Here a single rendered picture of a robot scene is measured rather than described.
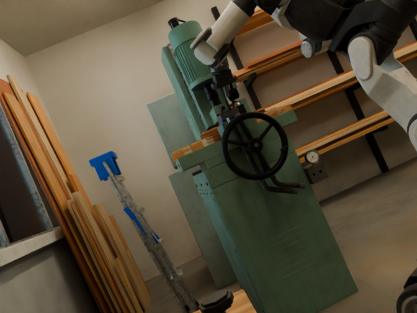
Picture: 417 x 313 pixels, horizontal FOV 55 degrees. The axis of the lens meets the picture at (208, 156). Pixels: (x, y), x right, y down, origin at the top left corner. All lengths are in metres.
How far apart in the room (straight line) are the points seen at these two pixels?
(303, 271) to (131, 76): 3.11
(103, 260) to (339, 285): 1.70
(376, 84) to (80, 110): 3.51
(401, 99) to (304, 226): 0.76
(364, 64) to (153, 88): 3.21
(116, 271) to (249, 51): 2.74
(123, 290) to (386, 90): 2.26
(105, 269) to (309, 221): 1.60
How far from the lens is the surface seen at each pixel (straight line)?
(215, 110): 1.98
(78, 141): 4.47
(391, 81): 1.47
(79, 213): 3.02
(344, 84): 4.19
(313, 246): 1.95
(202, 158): 1.82
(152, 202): 4.31
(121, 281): 3.09
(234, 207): 1.84
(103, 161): 2.59
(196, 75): 1.99
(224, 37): 1.49
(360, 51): 1.47
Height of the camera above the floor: 0.79
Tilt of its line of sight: 2 degrees up
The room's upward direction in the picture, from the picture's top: 24 degrees counter-clockwise
